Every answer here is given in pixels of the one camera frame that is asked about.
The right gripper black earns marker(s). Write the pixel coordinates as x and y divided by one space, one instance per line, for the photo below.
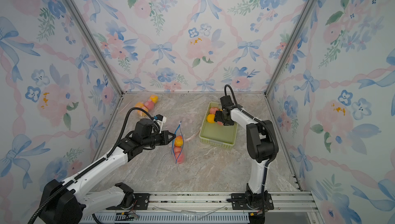
218 117

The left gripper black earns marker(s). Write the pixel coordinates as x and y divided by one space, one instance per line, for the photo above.
165 137

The orange peach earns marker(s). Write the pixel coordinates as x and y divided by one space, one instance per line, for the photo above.
178 142

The blue zipper clear bag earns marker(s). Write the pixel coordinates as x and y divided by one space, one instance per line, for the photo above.
178 132

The green plastic basket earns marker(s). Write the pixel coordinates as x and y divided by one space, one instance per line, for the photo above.
216 134

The pink peach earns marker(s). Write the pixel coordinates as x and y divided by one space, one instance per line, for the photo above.
213 110
149 104
180 158

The pink zipper clear bag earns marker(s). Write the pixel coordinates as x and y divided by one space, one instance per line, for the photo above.
143 98

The yellow peach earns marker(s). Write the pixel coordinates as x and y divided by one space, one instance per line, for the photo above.
154 98
142 110

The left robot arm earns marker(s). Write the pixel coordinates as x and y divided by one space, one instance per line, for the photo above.
69 201

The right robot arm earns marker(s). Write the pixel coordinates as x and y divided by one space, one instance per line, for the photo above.
262 147

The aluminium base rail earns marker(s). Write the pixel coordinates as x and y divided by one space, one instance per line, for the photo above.
211 208

